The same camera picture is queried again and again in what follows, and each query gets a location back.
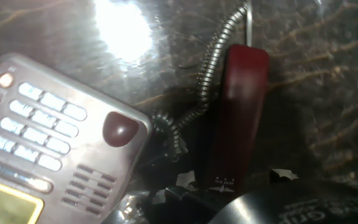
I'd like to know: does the grey handset cord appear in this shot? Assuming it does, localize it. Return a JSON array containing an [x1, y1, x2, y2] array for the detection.
[[150, 2, 254, 162]]

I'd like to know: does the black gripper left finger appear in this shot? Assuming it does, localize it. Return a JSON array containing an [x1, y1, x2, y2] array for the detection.
[[103, 169, 229, 224]]

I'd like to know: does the maroon telephone base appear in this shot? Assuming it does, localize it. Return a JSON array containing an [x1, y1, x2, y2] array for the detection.
[[0, 52, 154, 224]]

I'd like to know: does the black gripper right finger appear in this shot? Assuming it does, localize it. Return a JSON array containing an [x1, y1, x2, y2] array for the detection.
[[208, 179, 358, 224]]

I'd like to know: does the maroon telephone handset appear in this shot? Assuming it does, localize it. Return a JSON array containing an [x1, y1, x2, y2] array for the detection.
[[202, 44, 270, 196]]

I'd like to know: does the dark marble pattern mat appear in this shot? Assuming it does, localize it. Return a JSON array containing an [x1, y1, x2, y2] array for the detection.
[[0, 0, 358, 224]]

